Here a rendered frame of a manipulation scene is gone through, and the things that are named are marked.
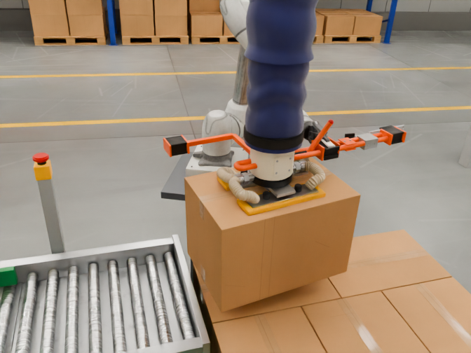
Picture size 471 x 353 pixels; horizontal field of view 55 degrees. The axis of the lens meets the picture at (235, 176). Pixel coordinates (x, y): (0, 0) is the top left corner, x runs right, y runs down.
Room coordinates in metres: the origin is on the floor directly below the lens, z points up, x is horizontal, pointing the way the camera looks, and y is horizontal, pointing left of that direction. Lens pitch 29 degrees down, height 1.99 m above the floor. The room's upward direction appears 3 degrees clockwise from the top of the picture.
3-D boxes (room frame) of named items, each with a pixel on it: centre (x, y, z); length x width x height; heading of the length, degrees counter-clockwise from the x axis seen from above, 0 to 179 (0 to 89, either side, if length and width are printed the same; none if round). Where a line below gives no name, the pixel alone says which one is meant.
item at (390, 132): (1.83, -0.68, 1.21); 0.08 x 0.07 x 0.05; 116
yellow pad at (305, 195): (1.48, -0.18, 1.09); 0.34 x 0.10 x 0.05; 116
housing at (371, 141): (1.77, -0.55, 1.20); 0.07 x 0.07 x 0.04; 26
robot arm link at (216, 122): (2.24, 0.11, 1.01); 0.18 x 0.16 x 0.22; 144
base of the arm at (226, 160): (2.23, 0.13, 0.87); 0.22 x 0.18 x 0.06; 86
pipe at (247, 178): (1.57, -0.14, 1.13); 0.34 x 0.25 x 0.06; 116
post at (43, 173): (1.81, 0.88, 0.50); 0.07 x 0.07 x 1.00; 18
